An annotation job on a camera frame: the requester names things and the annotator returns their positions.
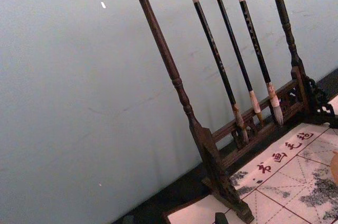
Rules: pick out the dark carved wooden brush rack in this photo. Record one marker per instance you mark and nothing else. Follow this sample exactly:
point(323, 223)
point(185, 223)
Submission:
point(159, 39)

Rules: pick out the black brush with dark bristles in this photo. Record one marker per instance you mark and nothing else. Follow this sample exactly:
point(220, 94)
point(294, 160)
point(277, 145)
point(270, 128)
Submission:
point(211, 45)

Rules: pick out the black brush with tan bristles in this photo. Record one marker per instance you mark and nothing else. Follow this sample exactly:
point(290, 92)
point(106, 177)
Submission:
point(235, 41)

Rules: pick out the black brush with grey bristles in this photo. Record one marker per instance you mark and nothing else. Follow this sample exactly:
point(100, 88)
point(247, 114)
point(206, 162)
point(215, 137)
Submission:
point(253, 31)

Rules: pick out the white paper sheet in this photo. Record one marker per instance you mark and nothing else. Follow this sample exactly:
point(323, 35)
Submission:
point(195, 212)

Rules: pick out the small dark block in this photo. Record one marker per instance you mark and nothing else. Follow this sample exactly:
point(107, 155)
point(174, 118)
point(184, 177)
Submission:
point(221, 218)

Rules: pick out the white gridded felt mat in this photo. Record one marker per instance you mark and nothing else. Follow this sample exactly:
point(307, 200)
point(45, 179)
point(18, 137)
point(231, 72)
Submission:
point(285, 181)

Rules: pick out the pale tan object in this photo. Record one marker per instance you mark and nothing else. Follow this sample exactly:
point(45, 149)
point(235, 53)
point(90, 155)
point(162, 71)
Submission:
point(334, 166)

